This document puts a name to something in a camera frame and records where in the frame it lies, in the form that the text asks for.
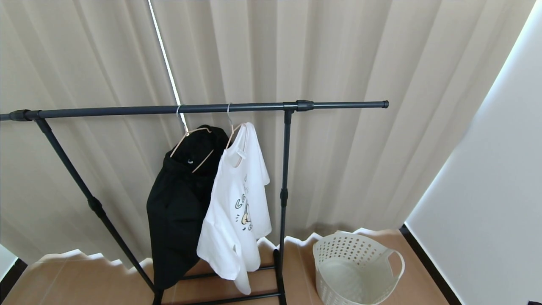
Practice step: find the pink clothes hanger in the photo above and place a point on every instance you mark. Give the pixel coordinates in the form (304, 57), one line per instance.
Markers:
(230, 134)
(182, 140)

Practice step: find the white garment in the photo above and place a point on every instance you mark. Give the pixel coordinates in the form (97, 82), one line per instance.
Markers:
(228, 228)

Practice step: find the black knitted garment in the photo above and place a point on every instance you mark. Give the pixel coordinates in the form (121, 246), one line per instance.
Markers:
(178, 220)

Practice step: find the white laundry basket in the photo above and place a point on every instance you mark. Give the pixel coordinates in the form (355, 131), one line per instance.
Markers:
(338, 250)

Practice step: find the black clothes rack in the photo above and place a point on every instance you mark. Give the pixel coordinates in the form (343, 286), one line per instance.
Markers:
(127, 110)

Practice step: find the beige curtain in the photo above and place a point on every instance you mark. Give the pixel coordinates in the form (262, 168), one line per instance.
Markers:
(381, 51)

